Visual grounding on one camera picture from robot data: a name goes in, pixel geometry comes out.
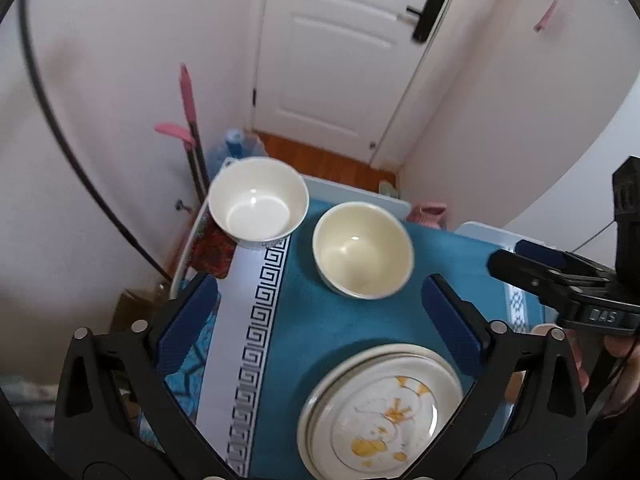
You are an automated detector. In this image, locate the cream round bowl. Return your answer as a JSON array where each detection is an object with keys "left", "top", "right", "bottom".
[{"left": 311, "top": 202, "right": 414, "bottom": 300}]

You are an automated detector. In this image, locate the white round bowl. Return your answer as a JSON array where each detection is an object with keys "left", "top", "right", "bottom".
[{"left": 207, "top": 157, "right": 310, "bottom": 249}]

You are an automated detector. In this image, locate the person right hand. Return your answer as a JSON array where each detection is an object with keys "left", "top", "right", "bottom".
[{"left": 529, "top": 323, "right": 640, "bottom": 418}]

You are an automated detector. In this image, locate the cardboard box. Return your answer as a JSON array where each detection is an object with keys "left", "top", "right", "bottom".
[{"left": 108, "top": 282, "right": 170, "bottom": 333}]

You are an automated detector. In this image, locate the teal tablecloth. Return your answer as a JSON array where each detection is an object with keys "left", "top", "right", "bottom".
[{"left": 166, "top": 200, "right": 544, "bottom": 479}]

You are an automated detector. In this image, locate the white door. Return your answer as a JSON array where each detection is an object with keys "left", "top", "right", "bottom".
[{"left": 253, "top": 0, "right": 448, "bottom": 162}]

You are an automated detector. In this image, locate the blue water jug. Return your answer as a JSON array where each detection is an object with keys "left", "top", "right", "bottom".
[{"left": 205, "top": 129, "right": 268, "bottom": 179}]

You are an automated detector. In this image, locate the pink broom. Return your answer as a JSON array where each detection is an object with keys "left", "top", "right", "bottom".
[{"left": 179, "top": 63, "right": 209, "bottom": 200}]

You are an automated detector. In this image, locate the black curved pole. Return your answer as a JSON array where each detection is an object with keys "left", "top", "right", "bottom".
[{"left": 17, "top": 0, "right": 174, "bottom": 281}]

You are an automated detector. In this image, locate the black cable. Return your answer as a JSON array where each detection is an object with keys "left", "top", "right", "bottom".
[{"left": 584, "top": 339, "right": 640, "bottom": 426}]

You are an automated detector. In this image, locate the black door lock handle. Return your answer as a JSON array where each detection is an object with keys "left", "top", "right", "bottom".
[{"left": 406, "top": 0, "right": 446, "bottom": 44}]

